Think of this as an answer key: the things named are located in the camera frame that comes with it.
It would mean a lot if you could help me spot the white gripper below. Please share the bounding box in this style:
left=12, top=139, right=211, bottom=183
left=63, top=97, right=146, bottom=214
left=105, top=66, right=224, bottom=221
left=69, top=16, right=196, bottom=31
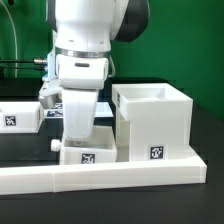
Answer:
left=56, top=55, right=109, bottom=142

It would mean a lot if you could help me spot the white drawer with knob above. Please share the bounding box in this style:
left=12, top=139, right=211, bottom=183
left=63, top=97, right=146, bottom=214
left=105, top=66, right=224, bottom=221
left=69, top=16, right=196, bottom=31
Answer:
left=51, top=126, right=117, bottom=165

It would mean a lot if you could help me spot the white drawer cabinet box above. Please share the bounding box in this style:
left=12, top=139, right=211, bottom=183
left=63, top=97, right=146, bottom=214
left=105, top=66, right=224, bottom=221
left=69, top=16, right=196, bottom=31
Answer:
left=112, top=83, right=193, bottom=161

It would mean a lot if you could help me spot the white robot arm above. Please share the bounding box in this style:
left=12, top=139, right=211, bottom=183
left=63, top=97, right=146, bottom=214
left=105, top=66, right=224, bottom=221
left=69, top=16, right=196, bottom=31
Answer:
left=39, top=0, right=150, bottom=143

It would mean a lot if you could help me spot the white fiducial marker sheet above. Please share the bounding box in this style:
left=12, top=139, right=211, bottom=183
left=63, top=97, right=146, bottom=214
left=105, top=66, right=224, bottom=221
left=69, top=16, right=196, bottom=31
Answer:
left=44, top=102, right=113, bottom=119

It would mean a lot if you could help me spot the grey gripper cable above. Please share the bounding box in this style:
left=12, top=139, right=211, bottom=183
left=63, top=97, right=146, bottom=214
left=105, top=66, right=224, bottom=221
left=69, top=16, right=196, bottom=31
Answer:
left=107, top=56, right=116, bottom=79

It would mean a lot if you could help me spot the black cable with metal connector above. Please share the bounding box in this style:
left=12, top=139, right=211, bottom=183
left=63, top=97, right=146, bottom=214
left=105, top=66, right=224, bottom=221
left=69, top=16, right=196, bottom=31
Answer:
left=0, top=57, right=49, bottom=72

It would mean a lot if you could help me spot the white cable on green wall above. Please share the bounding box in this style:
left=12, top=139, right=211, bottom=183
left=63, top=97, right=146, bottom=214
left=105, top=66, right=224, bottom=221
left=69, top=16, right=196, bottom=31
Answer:
left=0, top=1, right=19, bottom=79

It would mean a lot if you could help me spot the white L-shaped obstacle wall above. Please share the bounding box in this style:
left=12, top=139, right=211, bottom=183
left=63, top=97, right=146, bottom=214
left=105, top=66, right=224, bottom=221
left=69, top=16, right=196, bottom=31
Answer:
left=0, top=147, right=207, bottom=195

